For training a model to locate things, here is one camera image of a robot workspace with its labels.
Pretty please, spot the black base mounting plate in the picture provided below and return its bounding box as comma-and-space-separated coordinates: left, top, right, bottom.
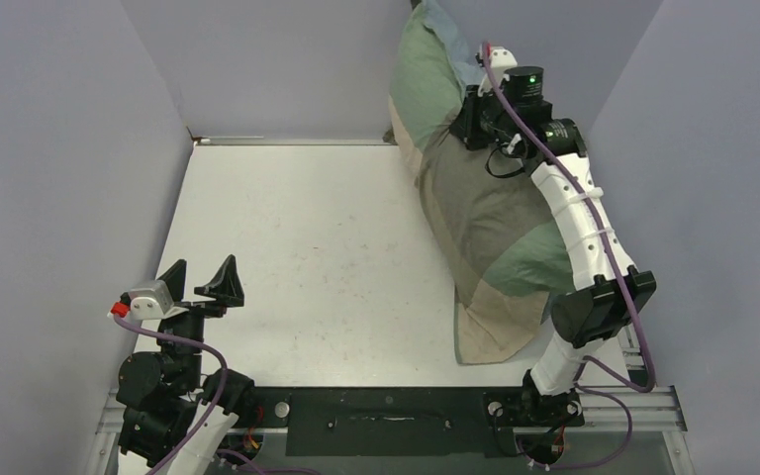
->
248, 386, 538, 459

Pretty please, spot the patchwork green beige pillowcase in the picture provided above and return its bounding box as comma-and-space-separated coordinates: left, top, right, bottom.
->
387, 1, 574, 365

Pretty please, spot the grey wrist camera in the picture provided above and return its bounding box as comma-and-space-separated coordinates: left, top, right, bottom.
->
127, 280, 173, 321
477, 42, 518, 97

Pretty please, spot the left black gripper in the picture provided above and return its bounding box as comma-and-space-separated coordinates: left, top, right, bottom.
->
159, 253, 241, 389

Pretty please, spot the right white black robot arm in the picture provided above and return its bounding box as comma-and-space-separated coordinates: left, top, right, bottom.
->
450, 59, 656, 427

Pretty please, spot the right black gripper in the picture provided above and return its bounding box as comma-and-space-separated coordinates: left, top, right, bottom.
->
450, 82, 518, 145

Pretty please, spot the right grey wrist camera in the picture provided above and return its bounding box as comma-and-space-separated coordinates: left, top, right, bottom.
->
477, 42, 518, 97

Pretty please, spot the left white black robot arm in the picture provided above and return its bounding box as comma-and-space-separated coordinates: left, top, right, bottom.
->
109, 254, 263, 474

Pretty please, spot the aluminium frame rail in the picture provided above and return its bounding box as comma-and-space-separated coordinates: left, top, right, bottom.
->
193, 136, 688, 434

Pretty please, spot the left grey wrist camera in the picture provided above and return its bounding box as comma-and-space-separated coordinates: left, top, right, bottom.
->
127, 280, 173, 321

